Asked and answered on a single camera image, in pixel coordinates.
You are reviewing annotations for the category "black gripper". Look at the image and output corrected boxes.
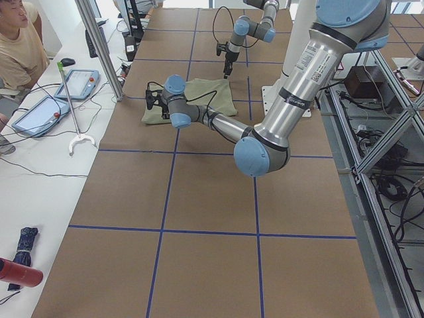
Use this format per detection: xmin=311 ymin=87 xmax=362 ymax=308
xmin=223 ymin=52 xmax=238 ymax=79
xmin=158 ymin=98 xmax=170 ymax=119

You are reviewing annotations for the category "olive green long-sleeve shirt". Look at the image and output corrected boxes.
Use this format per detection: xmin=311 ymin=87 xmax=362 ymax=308
xmin=141 ymin=78 xmax=238 ymax=125

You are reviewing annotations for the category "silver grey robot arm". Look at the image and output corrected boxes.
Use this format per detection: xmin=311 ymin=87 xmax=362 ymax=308
xmin=216 ymin=0 xmax=280 ymax=79
xmin=159 ymin=1 xmax=392 ymax=177

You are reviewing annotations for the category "far blue teach pendant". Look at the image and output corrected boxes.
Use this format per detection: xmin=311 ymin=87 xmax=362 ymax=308
xmin=62 ymin=69 xmax=100 ymax=101

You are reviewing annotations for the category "blue teach pendant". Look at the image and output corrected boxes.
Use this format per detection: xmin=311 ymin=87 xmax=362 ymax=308
xmin=62 ymin=69 xmax=100 ymax=101
xmin=11 ymin=97 xmax=70 ymax=137

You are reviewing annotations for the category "black keyboard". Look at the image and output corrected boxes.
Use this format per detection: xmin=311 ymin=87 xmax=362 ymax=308
xmin=85 ymin=26 xmax=107 ymax=58

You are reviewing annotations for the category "black computer mouse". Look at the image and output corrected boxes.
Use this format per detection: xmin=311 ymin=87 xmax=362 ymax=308
xmin=60 ymin=58 xmax=76 ymax=67

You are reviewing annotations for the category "white reacher grabber stick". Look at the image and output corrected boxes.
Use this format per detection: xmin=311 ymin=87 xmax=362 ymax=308
xmin=56 ymin=62 xmax=96 ymax=156

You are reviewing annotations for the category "near blue teach pendant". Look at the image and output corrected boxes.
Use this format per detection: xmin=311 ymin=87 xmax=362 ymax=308
xmin=11 ymin=97 xmax=70 ymax=137

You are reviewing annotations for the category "person in beige shirt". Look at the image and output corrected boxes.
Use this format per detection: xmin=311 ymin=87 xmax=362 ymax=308
xmin=1 ymin=1 xmax=50 ymax=91

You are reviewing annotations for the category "folded navy blue umbrella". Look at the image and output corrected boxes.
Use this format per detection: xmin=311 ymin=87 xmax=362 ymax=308
xmin=13 ymin=227 xmax=40 ymax=287

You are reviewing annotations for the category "red cylindrical bottle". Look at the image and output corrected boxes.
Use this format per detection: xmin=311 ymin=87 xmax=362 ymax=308
xmin=1 ymin=258 xmax=44 ymax=288

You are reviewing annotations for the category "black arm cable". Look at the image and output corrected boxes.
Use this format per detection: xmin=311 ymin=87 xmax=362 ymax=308
xmin=211 ymin=6 xmax=235 ymax=46
xmin=185 ymin=88 xmax=219 ymax=123

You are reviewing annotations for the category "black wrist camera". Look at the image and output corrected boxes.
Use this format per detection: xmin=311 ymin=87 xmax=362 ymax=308
xmin=216 ymin=42 xmax=228 ymax=56
xmin=145 ymin=89 xmax=162 ymax=110

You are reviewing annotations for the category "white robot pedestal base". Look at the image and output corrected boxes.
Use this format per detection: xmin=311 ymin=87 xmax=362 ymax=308
xmin=262 ymin=1 xmax=316 ymax=113

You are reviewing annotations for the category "aluminium frame post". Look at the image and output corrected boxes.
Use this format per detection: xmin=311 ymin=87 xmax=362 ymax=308
xmin=75 ymin=0 xmax=123 ymax=101

